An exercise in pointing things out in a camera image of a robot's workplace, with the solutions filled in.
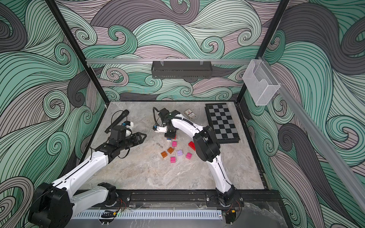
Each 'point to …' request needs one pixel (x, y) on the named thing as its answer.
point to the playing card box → (190, 113)
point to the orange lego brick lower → (164, 154)
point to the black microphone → (125, 114)
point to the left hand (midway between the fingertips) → (143, 135)
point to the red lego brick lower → (192, 145)
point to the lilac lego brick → (179, 152)
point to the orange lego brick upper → (170, 150)
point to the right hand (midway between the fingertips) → (173, 132)
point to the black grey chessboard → (221, 120)
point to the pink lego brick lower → (173, 159)
